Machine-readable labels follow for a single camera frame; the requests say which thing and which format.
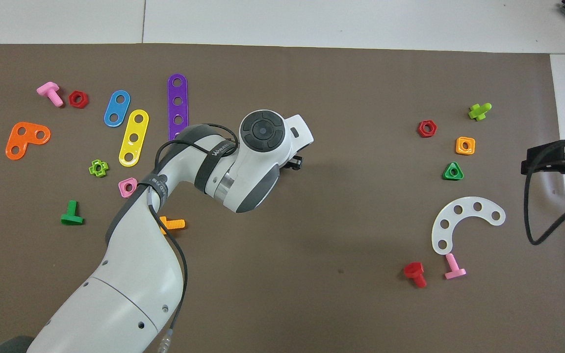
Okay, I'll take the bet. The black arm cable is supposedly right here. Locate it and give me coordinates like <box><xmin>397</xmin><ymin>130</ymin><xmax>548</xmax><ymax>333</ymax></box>
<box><xmin>148</xmin><ymin>124</ymin><xmax>239</xmax><ymax>353</ymax></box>
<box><xmin>523</xmin><ymin>135</ymin><xmax>565</xmax><ymax>246</ymax></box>

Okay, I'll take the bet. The lime cross nut left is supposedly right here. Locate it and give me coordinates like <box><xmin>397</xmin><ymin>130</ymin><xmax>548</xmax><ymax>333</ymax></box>
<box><xmin>468</xmin><ymin>102</ymin><xmax>492</xmax><ymax>121</ymax></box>

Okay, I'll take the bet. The pink square nut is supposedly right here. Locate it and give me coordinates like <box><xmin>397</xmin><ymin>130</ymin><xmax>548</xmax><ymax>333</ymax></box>
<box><xmin>118</xmin><ymin>177</ymin><xmax>138</xmax><ymax>198</ymax></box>

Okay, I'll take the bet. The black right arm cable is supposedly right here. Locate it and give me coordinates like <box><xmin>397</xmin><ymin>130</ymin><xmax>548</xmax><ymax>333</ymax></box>
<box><xmin>523</xmin><ymin>135</ymin><xmax>565</xmax><ymax>246</ymax></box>

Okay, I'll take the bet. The yellow three-hole strip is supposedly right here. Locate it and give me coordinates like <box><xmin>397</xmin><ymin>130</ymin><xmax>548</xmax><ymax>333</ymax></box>
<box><xmin>118</xmin><ymin>109</ymin><xmax>150</xmax><ymax>168</ymax></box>

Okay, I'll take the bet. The blue two-hole strip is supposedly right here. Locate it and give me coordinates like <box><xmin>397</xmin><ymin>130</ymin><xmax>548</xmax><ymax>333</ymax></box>
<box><xmin>103</xmin><ymin>90</ymin><xmax>131</xmax><ymax>128</ymax></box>

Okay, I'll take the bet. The green triangle nut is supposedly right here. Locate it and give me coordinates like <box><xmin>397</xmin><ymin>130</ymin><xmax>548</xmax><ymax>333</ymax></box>
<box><xmin>442</xmin><ymin>162</ymin><xmax>464</xmax><ymax>181</ymax></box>

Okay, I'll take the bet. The brown table mat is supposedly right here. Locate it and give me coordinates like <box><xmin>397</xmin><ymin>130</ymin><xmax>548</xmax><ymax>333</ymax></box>
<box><xmin>0</xmin><ymin>43</ymin><xmax>565</xmax><ymax>353</ymax></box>

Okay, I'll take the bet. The red plastic bolt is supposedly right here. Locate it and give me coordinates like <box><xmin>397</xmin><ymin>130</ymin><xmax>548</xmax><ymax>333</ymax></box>
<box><xmin>404</xmin><ymin>262</ymin><xmax>427</xmax><ymax>288</ymax></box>

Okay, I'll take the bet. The green plastic bolt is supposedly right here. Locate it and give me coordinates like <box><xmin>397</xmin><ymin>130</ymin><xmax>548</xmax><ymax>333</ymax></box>
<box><xmin>61</xmin><ymin>200</ymin><xmax>85</xmax><ymax>226</ymax></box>

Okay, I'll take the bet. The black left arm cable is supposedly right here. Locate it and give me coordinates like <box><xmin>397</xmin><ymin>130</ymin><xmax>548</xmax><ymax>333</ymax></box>
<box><xmin>148</xmin><ymin>124</ymin><xmax>239</xmax><ymax>353</ymax></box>

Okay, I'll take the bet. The orange plastic bolt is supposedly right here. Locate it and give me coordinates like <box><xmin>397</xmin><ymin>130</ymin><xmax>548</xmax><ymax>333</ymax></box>
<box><xmin>159</xmin><ymin>216</ymin><xmax>186</xmax><ymax>235</ymax></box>

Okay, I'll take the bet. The purple four-hole strip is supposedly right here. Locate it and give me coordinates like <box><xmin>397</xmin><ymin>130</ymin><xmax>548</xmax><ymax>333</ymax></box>
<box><xmin>167</xmin><ymin>74</ymin><xmax>188</xmax><ymax>141</ymax></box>

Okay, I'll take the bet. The orange square nut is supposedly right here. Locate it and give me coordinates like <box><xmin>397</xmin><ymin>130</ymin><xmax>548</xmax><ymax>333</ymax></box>
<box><xmin>455</xmin><ymin>136</ymin><xmax>476</xmax><ymax>155</ymax></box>

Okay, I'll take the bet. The pink plastic bolt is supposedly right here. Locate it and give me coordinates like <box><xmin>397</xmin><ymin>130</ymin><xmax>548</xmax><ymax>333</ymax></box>
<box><xmin>36</xmin><ymin>81</ymin><xmax>64</xmax><ymax>107</ymax></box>
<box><xmin>444</xmin><ymin>253</ymin><xmax>467</xmax><ymax>280</ymax></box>

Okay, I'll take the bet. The orange heart-shaped plate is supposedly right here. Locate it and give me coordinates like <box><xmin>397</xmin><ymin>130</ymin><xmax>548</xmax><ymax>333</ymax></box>
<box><xmin>5</xmin><ymin>122</ymin><xmax>51</xmax><ymax>161</ymax></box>

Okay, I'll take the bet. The white curved perforated plate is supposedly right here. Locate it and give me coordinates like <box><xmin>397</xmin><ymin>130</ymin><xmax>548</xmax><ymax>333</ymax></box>
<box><xmin>431</xmin><ymin>197</ymin><xmax>506</xmax><ymax>255</ymax></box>

